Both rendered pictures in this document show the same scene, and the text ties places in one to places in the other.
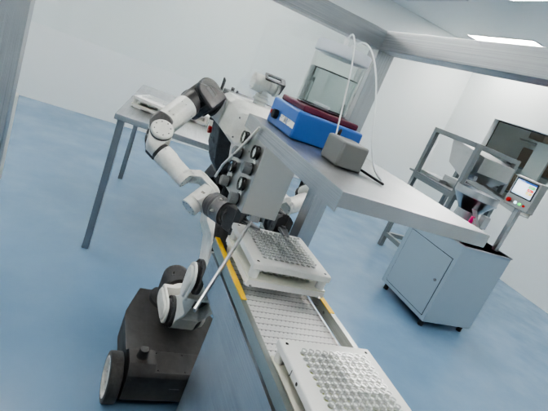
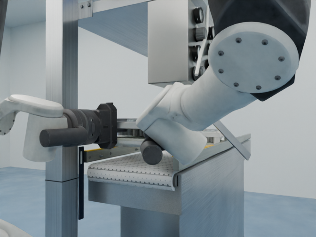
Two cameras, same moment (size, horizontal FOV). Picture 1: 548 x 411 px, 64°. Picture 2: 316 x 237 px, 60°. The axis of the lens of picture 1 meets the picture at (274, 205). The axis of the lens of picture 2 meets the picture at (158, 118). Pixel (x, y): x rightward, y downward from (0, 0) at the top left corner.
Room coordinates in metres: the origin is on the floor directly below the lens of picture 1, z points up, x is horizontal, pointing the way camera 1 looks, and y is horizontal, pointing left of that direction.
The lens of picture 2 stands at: (1.73, 0.61, 0.96)
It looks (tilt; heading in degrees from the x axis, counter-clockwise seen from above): 0 degrees down; 232
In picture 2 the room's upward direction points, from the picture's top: straight up
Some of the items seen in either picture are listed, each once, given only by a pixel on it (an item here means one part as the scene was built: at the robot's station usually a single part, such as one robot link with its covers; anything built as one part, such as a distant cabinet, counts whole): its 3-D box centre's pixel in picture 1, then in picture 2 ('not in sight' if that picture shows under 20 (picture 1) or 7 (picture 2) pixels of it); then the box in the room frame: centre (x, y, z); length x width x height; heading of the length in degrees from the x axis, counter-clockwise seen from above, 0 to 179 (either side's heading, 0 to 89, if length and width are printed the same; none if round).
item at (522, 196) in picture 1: (511, 215); not in sight; (3.52, -1.77, 1.07); 0.23 x 0.10 x 0.62; 26
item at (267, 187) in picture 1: (259, 170); (183, 50); (1.22, 0.08, 1.15); 0.22 x 0.11 x 0.20; 26
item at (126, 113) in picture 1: (205, 124); not in sight; (3.26, 0.71, 0.86); 1.50 x 1.10 x 0.04; 17
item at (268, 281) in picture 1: (273, 265); (154, 140); (1.21, -0.07, 0.90); 0.24 x 0.24 x 0.02; 26
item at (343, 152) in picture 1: (342, 151); not in sight; (1.03, -0.10, 1.31); 0.10 x 0.07 x 0.06; 26
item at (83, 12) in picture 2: not in sight; (84, 10); (1.43, -0.09, 1.26); 0.05 x 0.01 x 0.04; 116
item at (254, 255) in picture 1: (279, 251); (154, 124); (1.21, -0.07, 0.94); 0.25 x 0.24 x 0.02; 116
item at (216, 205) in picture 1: (229, 216); not in sight; (1.34, 0.12, 0.94); 0.12 x 0.10 x 0.13; 58
